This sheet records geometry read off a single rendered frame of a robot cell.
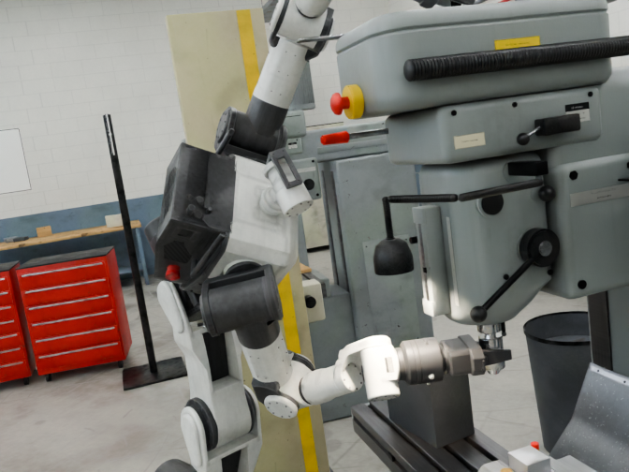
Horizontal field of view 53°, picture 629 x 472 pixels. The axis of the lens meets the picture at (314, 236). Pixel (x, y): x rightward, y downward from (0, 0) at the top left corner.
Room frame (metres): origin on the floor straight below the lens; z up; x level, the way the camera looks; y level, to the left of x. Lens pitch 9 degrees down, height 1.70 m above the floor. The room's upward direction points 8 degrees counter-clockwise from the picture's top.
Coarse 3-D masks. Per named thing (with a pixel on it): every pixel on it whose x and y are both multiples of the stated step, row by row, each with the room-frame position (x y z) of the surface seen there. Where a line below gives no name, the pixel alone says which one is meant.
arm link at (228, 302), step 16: (224, 288) 1.22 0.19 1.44; (240, 288) 1.21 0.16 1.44; (256, 288) 1.21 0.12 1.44; (224, 304) 1.19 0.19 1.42; (240, 304) 1.19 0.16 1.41; (256, 304) 1.19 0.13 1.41; (224, 320) 1.19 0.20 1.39; (240, 320) 1.20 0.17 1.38; (256, 320) 1.20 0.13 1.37; (272, 320) 1.25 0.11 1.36; (240, 336) 1.24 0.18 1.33; (256, 336) 1.23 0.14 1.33; (272, 336) 1.25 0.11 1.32
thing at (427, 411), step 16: (400, 384) 1.59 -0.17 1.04; (432, 384) 1.47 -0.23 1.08; (448, 384) 1.49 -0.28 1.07; (464, 384) 1.51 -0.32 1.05; (400, 400) 1.60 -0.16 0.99; (416, 400) 1.53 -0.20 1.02; (432, 400) 1.47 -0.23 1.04; (448, 400) 1.49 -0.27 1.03; (464, 400) 1.50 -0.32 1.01; (400, 416) 1.61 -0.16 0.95; (416, 416) 1.53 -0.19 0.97; (432, 416) 1.47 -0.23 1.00; (448, 416) 1.48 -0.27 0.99; (464, 416) 1.50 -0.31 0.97; (416, 432) 1.54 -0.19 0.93; (432, 432) 1.47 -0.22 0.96; (448, 432) 1.48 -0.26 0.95; (464, 432) 1.50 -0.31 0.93
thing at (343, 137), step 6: (342, 132) 1.25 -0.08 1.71; (360, 132) 1.27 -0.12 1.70; (366, 132) 1.27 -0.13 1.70; (372, 132) 1.27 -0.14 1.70; (378, 132) 1.28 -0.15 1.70; (384, 132) 1.28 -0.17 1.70; (324, 138) 1.24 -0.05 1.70; (330, 138) 1.24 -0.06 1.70; (336, 138) 1.24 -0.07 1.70; (342, 138) 1.25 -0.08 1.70; (348, 138) 1.25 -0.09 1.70; (354, 138) 1.26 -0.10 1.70; (324, 144) 1.24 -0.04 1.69
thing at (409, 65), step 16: (512, 48) 1.08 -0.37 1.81; (528, 48) 1.08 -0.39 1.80; (544, 48) 1.09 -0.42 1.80; (560, 48) 1.09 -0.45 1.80; (576, 48) 1.10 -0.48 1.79; (592, 48) 1.11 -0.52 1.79; (608, 48) 1.12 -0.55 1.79; (624, 48) 1.13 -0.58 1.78; (416, 64) 1.02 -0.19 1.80; (432, 64) 1.03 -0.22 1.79; (448, 64) 1.03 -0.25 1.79; (464, 64) 1.04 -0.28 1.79; (480, 64) 1.05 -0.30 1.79; (496, 64) 1.06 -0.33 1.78; (512, 64) 1.07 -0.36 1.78; (528, 64) 1.08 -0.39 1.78; (544, 64) 1.10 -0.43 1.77; (416, 80) 1.03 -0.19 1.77
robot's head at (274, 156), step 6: (276, 150) 1.30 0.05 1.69; (282, 150) 1.30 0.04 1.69; (270, 156) 1.29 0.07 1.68; (276, 156) 1.29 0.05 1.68; (282, 156) 1.30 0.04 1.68; (288, 156) 1.30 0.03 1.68; (270, 162) 1.31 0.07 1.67; (276, 162) 1.28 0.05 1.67; (288, 162) 1.29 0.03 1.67; (276, 168) 1.28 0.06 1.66; (294, 168) 1.28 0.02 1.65; (282, 174) 1.27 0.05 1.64; (294, 174) 1.28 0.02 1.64; (282, 180) 1.27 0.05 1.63; (300, 180) 1.27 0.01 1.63; (288, 186) 1.26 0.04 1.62; (294, 186) 1.27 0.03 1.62
